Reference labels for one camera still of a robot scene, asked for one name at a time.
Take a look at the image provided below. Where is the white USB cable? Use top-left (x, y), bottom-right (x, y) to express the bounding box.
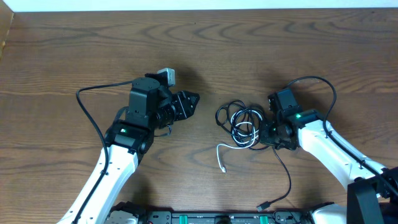
top-left (216, 109), bottom-right (264, 174)

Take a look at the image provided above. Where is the black USB cable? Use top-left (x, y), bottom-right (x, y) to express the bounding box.
top-left (215, 99), bottom-right (292, 213)

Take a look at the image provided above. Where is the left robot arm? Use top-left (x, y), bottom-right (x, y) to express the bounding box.
top-left (59, 75), bottom-right (200, 223)

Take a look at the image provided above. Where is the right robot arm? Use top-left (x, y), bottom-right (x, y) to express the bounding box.
top-left (259, 88), bottom-right (397, 223)

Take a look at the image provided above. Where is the left camera cable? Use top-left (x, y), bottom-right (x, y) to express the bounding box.
top-left (72, 80), bottom-right (134, 224)

